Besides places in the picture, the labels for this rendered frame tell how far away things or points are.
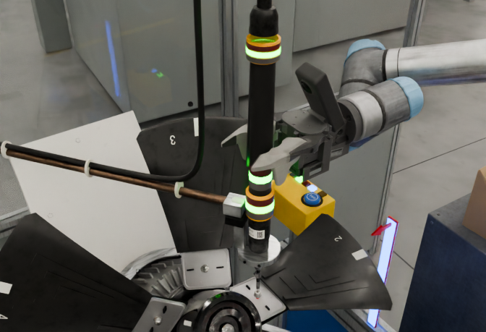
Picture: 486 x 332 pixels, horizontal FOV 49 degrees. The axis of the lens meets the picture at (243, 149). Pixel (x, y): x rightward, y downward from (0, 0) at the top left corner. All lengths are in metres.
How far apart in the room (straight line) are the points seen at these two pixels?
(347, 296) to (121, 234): 0.45
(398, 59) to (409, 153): 2.60
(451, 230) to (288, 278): 0.59
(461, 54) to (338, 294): 0.47
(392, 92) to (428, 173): 2.56
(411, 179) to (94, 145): 2.51
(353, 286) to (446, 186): 2.37
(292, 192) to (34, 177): 0.63
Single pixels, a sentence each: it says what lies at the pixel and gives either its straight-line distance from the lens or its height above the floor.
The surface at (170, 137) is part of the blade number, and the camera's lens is 0.94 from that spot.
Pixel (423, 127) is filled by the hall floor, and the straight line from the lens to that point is 3.91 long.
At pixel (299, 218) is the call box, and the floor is 1.05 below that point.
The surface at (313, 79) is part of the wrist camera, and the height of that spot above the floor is 1.59.
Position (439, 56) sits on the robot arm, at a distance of 1.00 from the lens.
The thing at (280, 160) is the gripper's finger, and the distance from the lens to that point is 0.72.
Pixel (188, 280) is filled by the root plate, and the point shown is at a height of 1.23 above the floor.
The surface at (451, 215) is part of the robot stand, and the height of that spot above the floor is 1.00.
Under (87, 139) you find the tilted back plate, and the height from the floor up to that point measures 1.34.
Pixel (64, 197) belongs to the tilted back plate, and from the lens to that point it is 1.08.
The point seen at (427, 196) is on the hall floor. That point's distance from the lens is 3.25.
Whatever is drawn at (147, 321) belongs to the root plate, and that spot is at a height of 1.22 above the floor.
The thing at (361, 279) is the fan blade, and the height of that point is 1.16.
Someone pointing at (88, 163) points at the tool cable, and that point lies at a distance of 0.92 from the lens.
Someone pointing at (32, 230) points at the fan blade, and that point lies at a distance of 0.79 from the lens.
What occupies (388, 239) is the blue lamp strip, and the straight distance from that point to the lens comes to 1.17.
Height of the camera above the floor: 1.91
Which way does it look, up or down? 33 degrees down
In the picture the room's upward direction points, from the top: straight up
